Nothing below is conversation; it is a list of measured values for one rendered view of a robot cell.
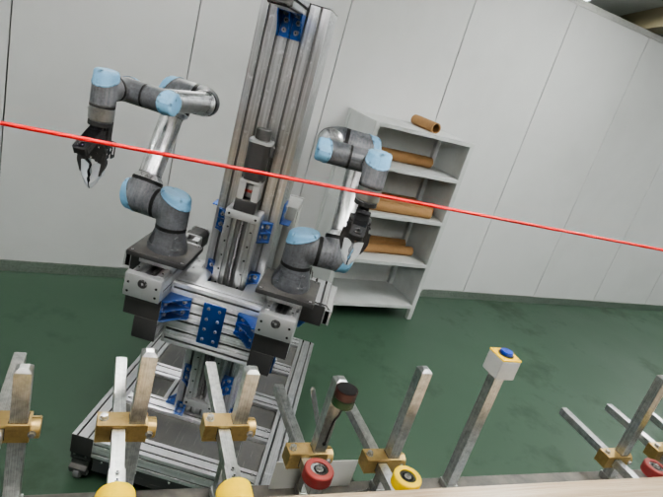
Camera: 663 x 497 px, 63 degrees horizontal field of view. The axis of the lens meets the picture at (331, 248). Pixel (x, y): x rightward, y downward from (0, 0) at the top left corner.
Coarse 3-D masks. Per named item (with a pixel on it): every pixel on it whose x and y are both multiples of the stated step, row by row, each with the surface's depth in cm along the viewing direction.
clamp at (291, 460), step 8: (288, 448) 150; (304, 448) 152; (328, 448) 155; (288, 456) 148; (296, 456) 148; (304, 456) 149; (312, 456) 150; (320, 456) 151; (328, 456) 153; (288, 464) 149; (296, 464) 150
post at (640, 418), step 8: (656, 376) 193; (656, 384) 193; (648, 392) 195; (656, 392) 192; (648, 400) 194; (656, 400) 194; (640, 408) 197; (648, 408) 194; (640, 416) 196; (648, 416) 196; (632, 424) 199; (640, 424) 197; (632, 432) 198; (640, 432) 199; (624, 440) 201; (632, 440) 199; (616, 448) 204; (624, 448) 201; (608, 472) 205; (616, 472) 205
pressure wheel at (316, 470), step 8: (312, 464) 142; (320, 464) 142; (328, 464) 143; (304, 472) 140; (312, 472) 139; (320, 472) 140; (328, 472) 140; (304, 480) 139; (312, 480) 138; (320, 480) 137; (328, 480) 138; (320, 488) 138
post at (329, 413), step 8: (336, 376) 145; (336, 384) 143; (328, 392) 148; (328, 400) 147; (328, 408) 146; (336, 408) 147; (320, 416) 150; (328, 416) 147; (320, 424) 150; (328, 424) 148; (320, 432) 149; (312, 440) 153; (320, 440) 150; (328, 440) 151; (312, 448) 152; (320, 448) 151; (304, 488) 156
